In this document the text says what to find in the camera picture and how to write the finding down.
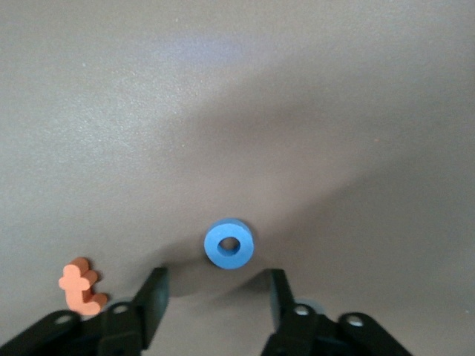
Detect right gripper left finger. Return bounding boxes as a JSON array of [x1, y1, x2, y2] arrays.
[[0, 266, 170, 356]]

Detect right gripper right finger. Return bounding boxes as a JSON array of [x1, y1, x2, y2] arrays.
[[259, 268, 415, 356]]

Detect orange foam letter t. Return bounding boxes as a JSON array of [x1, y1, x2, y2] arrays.
[[58, 257, 109, 317]]

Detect blue foam letter o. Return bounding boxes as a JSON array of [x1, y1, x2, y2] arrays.
[[203, 217, 255, 270]]

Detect brown table cover sheet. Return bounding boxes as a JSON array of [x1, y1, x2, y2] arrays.
[[0, 0, 475, 356]]

